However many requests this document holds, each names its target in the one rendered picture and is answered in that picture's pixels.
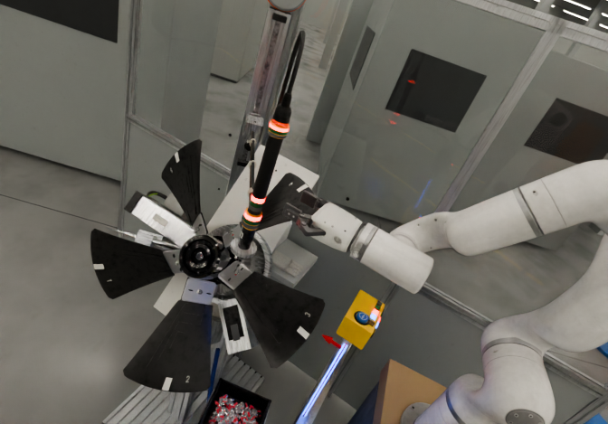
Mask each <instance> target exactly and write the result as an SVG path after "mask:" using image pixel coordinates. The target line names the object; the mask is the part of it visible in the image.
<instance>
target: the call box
mask: <svg viewBox="0 0 608 424"><path fill-rule="evenodd" d="M377 301H379V300H377V299H376V298H374V297H372V296H370V295H368V294H367V293H366V292H365V291H363V290H360V291H359V292H358V294H357V296H356V298H355V300H354V302H353V303H352V305H351V307H350V308H349V309H348V311H347V313H346V315H345V317H344V319H343V321H342V322H341V324H340V326H339V328H338V330H337V334H338V335H340V336H341V337H343V338H344V339H346V340H347V341H349V342H350V343H351V344H353V345H354V346H356V347H357V348H359V349H360V350H362V349H363V348H364V347H365V345H366V343H367V341H368V340H369V338H370V337H371V335H372V334H373V332H374V330H375V327H376V324H377V322H378V320H379V318H380V315H381V314H382V312H383V309H384V307H385V304H384V303H383V304H382V306H380V307H381V308H380V310H379V312H378V315H377V316H376V319H375V320H374V319H373V318H371V317H370V316H371V315H372V313H373V310H374V309H375V305H376V303H377ZM360 311H362V312H364V313H366V314H367V315H368V318H369V319H368V321H367V323H365V324H364V323H361V322H359V321H358V320H357V318H356V315H357V313H358V312H360ZM370 320H372V321H373V322H375V325H374V327H372V326H371V325H369V324H368V323H369V321H370Z"/></svg>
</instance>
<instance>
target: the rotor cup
mask: <svg viewBox="0 0 608 424"><path fill-rule="evenodd" d="M217 241H220V242H221V243H222V244H221V243H218V242H217ZM198 252H202V253H203V255H204V256H203V258H202V259H200V260H198V259H196V257H195V256H196V254H197V253H198ZM238 259H239V258H238V257H237V256H235V255H234V254H233V253H232V252H231V250H229V251H228V250H227V247H226V248H225V246H224V243H223V237H222V236H213V237H211V236H209V235H205V234H199V235H195V236H193V237H191V238H190V239H188V240H187V241H186V242H185V243H184V245H183V246H182V248H181V250H180V252H179V265H180V268H181V269H182V270H183V272H184V273H185V274H186V275H187V276H188V277H190V278H196V279H201V280H206V281H211V282H215V283H216V285H221V284H222V283H221V282H219V281H218V280H216V278H217V277H218V274H219V273H221V272H222V271H223V270H224V269H226V268H227V267H228V266H230V265H231V264H232V263H233V262H235V261H238ZM218 267H220V268H222V270H220V269H217V268H218Z"/></svg>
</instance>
